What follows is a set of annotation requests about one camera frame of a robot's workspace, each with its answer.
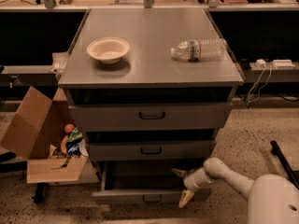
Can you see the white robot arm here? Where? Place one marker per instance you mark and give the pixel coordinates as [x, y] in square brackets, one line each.
[271, 199]

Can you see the black stand leg left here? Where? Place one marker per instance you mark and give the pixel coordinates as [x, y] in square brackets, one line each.
[39, 194]

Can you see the grey bottom drawer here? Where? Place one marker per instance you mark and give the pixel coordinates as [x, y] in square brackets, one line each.
[147, 181]

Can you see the white power adapter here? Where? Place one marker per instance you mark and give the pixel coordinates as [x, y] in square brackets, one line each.
[260, 63]

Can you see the black floor bar right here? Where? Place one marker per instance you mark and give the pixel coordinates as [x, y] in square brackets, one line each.
[292, 175]

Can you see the grey top drawer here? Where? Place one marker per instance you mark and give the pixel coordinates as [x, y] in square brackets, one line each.
[114, 118]

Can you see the grey middle drawer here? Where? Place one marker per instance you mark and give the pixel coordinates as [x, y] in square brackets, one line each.
[150, 150]

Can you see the clear plastic water bottle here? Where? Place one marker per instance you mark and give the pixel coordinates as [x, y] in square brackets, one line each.
[195, 50]

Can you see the green blue snack bag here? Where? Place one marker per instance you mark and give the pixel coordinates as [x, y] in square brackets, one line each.
[73, 141]

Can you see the orange ball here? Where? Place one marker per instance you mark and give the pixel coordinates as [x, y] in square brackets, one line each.
[68, 128]

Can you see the white paper bowl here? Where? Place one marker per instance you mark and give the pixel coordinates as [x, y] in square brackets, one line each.
[108, 50]

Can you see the grey drawer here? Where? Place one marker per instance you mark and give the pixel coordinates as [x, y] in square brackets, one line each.
[147, 181]
[114, 118]
[150, 150]

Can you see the grey drawer cabinet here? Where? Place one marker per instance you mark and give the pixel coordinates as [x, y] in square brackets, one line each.
[148, 74]

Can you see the brown cardboard box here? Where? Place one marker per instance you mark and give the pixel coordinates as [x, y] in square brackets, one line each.
[38, 124]

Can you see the white power strip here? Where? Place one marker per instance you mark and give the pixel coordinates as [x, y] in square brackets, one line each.
[282, 63]

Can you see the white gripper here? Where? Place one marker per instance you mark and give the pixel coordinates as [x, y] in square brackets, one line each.
[189, 180]

